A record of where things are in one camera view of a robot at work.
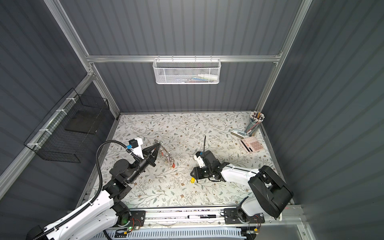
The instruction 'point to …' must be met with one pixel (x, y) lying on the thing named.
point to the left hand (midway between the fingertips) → (160, 145)
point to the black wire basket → (66, 132)
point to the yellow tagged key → (192, 180)
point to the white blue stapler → (238, 133)
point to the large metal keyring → (164, 152)
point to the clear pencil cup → (256, 118)
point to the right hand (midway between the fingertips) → (194, 174)
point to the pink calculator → (251, 144)
